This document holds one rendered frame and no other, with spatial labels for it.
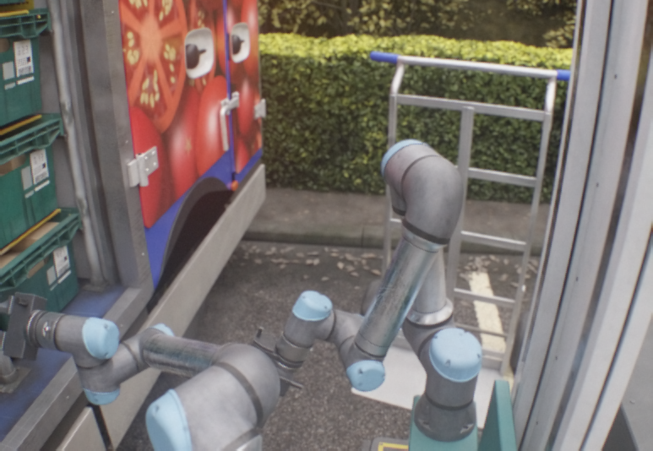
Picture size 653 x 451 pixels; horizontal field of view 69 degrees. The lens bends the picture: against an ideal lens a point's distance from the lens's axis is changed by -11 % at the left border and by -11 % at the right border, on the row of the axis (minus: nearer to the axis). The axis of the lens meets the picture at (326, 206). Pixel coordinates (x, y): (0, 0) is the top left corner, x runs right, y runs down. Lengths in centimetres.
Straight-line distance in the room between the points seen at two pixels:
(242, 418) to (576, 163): 62
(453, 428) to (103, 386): 76
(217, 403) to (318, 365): 152
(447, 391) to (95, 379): 73
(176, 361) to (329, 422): 109
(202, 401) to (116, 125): 87
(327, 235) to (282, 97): 103
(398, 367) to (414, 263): 130
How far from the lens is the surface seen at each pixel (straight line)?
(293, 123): 362
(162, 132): 167
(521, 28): 581
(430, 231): 94
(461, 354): 116
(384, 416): 204
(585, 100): 82
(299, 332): 115
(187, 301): 198
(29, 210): 142
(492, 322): 259
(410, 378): 220
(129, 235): 153
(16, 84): 136
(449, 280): 207
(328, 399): 209
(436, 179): 95
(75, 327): 106
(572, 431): 77
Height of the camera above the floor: 146
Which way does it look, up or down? 23 degrees down
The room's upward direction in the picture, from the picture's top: straight up
